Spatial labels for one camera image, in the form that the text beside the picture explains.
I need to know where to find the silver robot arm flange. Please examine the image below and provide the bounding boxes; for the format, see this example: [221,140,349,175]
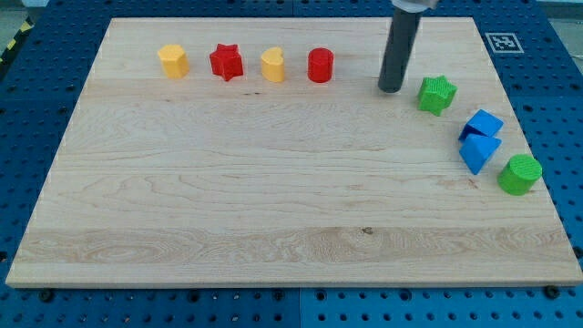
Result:
[391,0,439,14]

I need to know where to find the red star block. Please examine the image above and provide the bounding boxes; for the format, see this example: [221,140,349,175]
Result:
[210,44,244,81]

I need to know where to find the green star block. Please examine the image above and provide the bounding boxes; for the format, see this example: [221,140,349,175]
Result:
[417,76,457,117]

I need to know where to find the blue cube block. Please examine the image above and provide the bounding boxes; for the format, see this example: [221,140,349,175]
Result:
[458,109,504,142]

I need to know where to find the yellow heart block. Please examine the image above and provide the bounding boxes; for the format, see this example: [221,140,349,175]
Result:
[261,46,285,83]

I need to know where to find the light wooden board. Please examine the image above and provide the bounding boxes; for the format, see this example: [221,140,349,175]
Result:
[6,17,582,289]

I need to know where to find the red cylinder block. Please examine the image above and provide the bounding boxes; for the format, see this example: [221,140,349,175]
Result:
[307,47,334,83]

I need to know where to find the yellow hexagon block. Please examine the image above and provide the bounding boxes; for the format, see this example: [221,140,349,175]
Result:
[158,44,189,78]

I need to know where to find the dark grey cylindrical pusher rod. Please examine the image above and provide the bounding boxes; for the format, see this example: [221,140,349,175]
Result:
[378,7,422,93]

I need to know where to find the blue triangular prism block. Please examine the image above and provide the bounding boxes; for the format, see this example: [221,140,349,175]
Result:
[459,134,502,175]

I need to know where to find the green cylinder block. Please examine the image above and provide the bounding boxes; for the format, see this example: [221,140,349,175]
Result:
[497,154,543,196]

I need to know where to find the white fiducial marker tag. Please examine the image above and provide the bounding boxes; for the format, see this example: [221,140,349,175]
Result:
[486,32,524,54]

